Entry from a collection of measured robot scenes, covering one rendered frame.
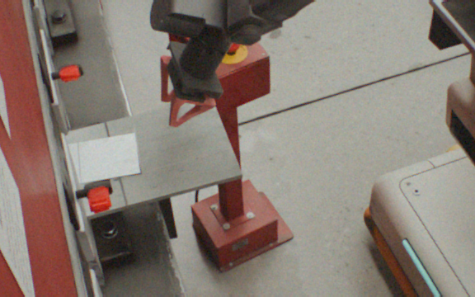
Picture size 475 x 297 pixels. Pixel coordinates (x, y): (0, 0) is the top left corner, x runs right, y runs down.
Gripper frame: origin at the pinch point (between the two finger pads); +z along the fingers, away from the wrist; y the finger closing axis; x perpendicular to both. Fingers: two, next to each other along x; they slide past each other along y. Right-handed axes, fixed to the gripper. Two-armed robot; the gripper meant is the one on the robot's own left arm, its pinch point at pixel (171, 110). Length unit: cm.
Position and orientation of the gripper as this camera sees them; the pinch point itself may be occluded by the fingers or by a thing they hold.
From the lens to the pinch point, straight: 118.7
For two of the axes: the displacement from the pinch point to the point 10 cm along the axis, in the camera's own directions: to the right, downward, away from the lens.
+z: -4.6, 6.7, 5.8
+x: 8.4, 1.2, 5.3
